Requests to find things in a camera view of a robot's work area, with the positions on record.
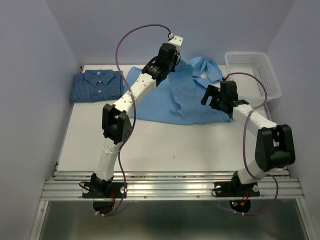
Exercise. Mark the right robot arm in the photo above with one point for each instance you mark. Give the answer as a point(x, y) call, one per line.
point(274, 148)

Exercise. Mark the aluminium mounting rail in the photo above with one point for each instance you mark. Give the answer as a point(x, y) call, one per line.
point(173, 185)

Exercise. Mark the light blue long sleeve shirt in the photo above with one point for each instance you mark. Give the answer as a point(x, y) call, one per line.
point(177, 99)

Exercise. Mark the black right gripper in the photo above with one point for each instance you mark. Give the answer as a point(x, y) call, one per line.
point(212, 91)

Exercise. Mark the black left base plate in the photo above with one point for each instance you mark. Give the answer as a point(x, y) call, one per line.
point(114, 190)

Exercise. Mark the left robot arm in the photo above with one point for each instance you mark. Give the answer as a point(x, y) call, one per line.
point(116, 125)

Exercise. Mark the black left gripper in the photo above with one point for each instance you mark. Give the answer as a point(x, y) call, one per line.
point(175, 59)

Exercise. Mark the white plastic mesh basket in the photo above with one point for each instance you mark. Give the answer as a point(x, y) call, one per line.
point(258, 65)

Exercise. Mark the blue plaid folded shirt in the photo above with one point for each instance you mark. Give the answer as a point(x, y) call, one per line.
point(97, 85)

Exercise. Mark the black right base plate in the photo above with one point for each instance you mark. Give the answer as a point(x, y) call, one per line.
point(226, 189)

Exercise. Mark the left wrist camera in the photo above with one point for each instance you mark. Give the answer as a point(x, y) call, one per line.
point(175, 40)

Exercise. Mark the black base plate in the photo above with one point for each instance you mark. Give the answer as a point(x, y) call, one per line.
point(226, 189)
point(114, 190)

